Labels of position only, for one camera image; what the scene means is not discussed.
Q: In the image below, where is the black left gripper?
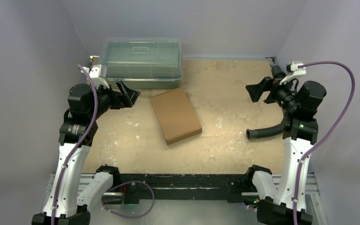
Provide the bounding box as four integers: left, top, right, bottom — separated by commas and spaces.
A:
88, 79, 139, 120

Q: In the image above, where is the brown cardboard box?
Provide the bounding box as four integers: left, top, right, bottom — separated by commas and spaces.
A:
150, 88, 203, 145

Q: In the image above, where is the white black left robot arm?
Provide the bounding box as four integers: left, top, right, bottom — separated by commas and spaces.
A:
31, 81, 140, 225

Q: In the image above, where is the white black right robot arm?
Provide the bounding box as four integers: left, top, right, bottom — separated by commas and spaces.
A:
244, 77, 327, 225

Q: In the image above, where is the clear plastic storage bin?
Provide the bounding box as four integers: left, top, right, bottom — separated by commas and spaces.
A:
99, 37, 183, 89

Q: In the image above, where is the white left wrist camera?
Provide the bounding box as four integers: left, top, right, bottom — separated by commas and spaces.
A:
82, 64, 110, 89

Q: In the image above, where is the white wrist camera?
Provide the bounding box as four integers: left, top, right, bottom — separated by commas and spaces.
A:
279, 61, 307, 85
82, 64, 110, 89

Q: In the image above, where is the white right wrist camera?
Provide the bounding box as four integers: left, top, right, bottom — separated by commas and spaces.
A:
279, 61, 307, 85

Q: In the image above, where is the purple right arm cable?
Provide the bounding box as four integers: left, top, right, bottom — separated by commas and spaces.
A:
292, 61, 356, 225

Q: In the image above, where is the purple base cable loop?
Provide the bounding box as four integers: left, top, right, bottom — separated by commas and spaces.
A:
101, 180, 156, 219

